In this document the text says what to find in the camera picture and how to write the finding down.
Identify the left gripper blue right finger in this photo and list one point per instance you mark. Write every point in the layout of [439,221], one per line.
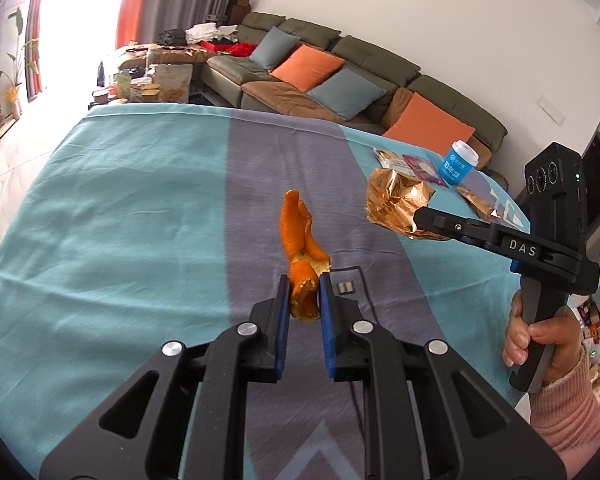
[427,414]

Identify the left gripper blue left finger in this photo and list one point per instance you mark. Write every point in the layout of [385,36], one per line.
[183,413]

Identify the large gold foil wrapper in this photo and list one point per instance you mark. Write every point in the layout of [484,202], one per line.
[393,198]

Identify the orange peel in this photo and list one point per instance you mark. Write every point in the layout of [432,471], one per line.
[307,260]

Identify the pink sleeved right forearm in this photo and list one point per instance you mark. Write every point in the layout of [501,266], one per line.
[566,415]

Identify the person's right hand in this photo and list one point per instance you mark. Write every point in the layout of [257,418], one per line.
[562,332]

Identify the small gold foil wrapper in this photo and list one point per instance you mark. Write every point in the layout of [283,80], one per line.
[485,207]

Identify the blue paper coffee cup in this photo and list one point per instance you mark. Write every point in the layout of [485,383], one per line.
[458,163]

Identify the orange cushion near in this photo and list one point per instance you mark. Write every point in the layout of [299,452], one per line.
[412,119]

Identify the orange cushion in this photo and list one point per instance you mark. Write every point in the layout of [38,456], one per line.
[412,119]
[307,67]

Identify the teal and grey tablecloth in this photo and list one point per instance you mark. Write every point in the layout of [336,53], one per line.
[152,223]

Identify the blue cushion near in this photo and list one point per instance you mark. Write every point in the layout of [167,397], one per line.
[346,93]

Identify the blue cushion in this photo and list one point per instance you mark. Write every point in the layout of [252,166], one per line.
[275,45]
[346,93]

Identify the orange cushion far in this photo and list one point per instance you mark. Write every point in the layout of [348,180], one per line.
[307,67]

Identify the green sectional sofa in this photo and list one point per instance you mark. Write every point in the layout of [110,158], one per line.
[231,80]

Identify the cluttered black coffee table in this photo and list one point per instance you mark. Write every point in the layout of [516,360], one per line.
[149,73]

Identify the blue cushion far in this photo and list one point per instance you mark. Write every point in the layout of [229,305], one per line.
[275,45]

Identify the tall potted plant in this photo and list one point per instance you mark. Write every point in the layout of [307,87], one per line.
[23,60]

